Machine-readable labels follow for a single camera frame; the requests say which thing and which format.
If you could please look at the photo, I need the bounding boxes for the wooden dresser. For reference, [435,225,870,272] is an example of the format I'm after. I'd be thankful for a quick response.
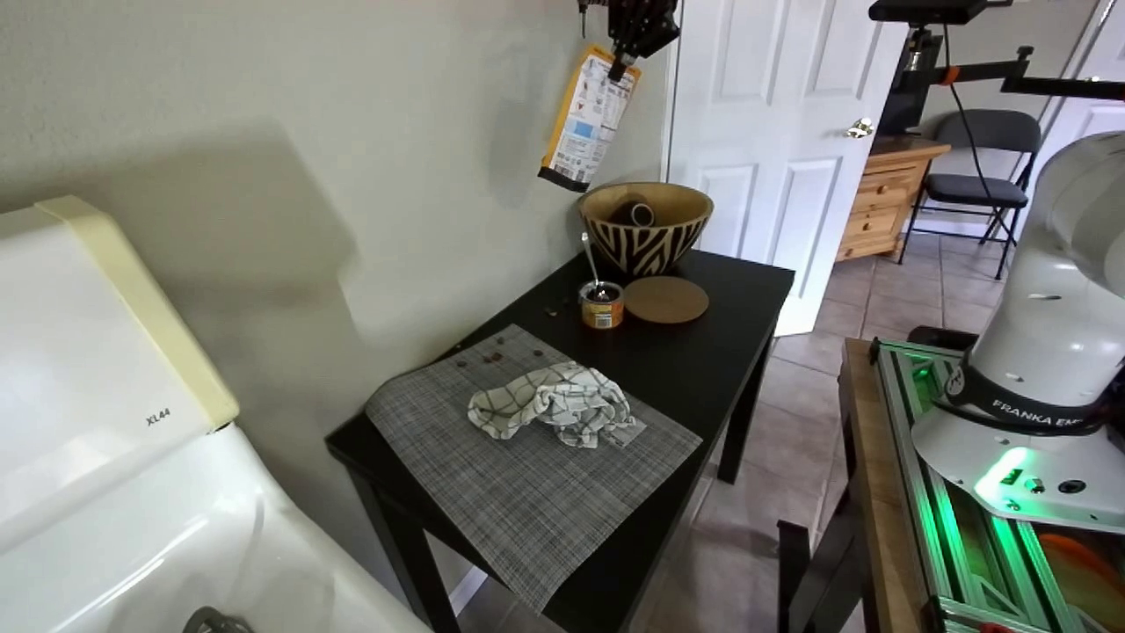
[834,134,953,264]

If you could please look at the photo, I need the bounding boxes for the scatter of small brown crumbs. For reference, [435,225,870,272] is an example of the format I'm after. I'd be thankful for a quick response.
[452,332,509,367]

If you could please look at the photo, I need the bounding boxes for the black cable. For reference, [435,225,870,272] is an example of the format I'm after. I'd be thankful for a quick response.
[941,25,1013,205]

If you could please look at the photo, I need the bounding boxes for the small orange tin can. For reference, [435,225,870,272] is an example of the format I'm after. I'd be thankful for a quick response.
[578,280,626,331]

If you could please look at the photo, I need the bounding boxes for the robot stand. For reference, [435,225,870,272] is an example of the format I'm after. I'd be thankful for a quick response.
[778,325,1125,633]

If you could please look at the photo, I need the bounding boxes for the white checked dish cloth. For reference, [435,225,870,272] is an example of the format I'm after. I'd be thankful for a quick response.
[467,360,648,450]

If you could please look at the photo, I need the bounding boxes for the grey woven placemat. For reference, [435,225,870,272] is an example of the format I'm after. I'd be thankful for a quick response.
[365,324,705,615]

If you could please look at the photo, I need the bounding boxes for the round cork coaster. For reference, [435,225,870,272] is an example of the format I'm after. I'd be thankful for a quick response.
[622,275,710,325]

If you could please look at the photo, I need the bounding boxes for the camera on mount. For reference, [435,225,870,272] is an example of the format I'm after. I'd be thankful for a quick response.
[867,0,1125,138]

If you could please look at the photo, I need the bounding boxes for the grey folding chair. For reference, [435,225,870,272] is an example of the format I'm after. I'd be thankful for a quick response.
[896,108,1044,281]

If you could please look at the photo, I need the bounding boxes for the white panel door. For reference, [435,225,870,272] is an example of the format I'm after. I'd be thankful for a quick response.
[666,0,908,338]

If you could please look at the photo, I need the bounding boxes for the zebra pattern wooden bowl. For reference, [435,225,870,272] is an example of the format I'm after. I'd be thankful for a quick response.
[577,182,715,279]

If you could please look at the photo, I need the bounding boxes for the metal spoon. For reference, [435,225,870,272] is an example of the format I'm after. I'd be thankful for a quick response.
[581,232,609,300]

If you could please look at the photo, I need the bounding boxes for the yellow snack bag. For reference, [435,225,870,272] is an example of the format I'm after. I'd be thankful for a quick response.
[538,44,642,193]

